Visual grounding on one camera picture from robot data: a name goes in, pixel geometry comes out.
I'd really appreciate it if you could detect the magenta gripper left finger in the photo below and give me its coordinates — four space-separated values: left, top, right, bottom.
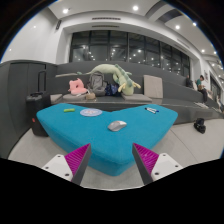
41 143 93 186

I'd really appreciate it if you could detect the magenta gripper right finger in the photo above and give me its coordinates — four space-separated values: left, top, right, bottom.
131 142 184 186

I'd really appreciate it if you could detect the grey computer mouse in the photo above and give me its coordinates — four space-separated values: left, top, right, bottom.
108 121 127 132

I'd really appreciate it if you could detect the round white blue coaster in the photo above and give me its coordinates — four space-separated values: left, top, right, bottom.
80 108 102 117

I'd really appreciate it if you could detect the blue white marker pen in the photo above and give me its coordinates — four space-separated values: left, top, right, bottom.
145 107 159 114

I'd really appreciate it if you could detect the green highlighter marker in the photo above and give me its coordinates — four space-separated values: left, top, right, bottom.
64 108 75 113

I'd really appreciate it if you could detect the flat grey seat pad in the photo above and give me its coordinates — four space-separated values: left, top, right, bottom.
121 93 152 102

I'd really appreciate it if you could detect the black bag on floor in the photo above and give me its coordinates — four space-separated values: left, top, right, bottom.
194 118 206 134

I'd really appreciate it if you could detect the small tan bag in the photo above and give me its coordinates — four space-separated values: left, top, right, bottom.
85 93 96 100

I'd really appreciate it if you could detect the black rolling suitcase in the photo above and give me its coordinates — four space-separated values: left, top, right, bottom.
26 70 51 137

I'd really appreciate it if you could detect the pink plush toy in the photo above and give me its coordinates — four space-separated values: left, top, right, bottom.
69 78 87 95

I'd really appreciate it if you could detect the grey seat cushion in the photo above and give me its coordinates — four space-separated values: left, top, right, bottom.
144 75 163 98

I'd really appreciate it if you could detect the dark blue bag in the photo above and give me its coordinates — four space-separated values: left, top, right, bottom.
105 84 120 97

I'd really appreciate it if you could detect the grey backpack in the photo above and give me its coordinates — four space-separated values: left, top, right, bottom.
87 72 107 97

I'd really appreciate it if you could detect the green dragon plush toy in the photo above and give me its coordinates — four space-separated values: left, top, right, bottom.
77 63 142 97

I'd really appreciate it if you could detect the seated person green shirt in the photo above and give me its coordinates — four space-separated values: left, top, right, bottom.
196 75 208 103

